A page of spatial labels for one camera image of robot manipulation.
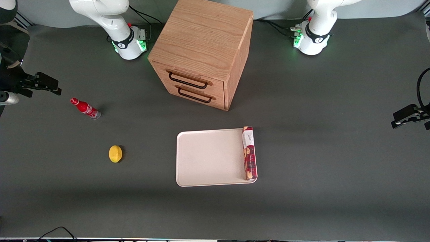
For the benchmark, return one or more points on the yellow lemon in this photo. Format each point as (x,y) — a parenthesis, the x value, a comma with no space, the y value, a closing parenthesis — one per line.
(115,154)

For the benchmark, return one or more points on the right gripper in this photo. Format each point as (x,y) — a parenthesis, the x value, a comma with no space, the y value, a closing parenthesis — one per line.
(11,81)

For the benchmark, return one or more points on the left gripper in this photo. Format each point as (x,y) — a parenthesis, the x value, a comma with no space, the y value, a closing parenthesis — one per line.
(424,114)

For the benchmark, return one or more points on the red coke bottle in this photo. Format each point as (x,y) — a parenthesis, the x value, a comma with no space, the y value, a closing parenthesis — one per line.
(85,108)

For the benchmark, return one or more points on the aluminium frame profile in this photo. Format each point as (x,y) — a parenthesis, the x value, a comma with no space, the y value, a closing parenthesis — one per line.
(20,20)

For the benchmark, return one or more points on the red cookie box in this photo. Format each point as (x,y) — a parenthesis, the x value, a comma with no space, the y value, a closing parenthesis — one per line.
(249,153)

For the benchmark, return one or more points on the wooden drawer cabinet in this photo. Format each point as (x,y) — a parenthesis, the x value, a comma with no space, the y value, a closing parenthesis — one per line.
(205,47)

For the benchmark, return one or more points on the white rectangular tray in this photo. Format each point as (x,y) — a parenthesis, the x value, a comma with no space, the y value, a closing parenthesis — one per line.
(210,158)

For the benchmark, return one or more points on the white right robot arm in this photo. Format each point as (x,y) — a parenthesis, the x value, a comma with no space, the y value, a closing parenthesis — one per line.
(117,20)

